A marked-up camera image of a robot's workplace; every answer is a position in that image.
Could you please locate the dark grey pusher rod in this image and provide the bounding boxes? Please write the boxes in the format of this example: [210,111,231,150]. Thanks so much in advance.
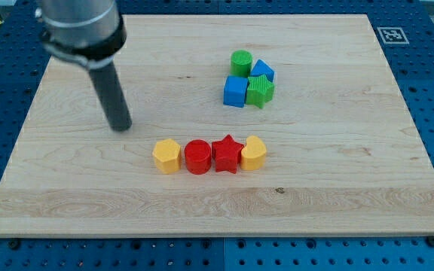
[89,62,132,132]

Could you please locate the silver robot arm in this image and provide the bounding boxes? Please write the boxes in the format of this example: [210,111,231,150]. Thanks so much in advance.
[35,0,132,132]

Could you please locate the yellow hexagon block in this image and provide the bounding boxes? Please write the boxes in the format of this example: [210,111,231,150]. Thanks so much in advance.
[152,139,182,174]

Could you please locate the blue cube block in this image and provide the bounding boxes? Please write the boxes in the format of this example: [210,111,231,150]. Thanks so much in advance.
[223,75,248,108]

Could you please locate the red cylinder block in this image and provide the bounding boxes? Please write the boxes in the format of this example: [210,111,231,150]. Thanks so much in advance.
[184,139,212,175]

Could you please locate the red star block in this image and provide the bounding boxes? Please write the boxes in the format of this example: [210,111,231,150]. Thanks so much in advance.
[211,134,244,174]

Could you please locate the green cylinder block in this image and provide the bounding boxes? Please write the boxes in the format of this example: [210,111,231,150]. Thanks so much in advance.
[230,50,252,78]

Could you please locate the light wooden board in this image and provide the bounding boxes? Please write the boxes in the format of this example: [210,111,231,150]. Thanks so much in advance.
[0,14,434,239]

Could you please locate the green star block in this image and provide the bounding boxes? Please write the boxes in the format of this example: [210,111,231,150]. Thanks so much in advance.
[245,75,274,109]

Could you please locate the blue triangular block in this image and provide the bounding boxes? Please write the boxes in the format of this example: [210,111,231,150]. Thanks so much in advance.
[249,59,275,82]

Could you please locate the yellow heart block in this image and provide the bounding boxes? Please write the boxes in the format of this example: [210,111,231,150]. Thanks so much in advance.
[240,135,267,171]

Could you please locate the white fiducial marker tag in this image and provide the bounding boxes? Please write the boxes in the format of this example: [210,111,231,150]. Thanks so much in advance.
[377,26,409,44]

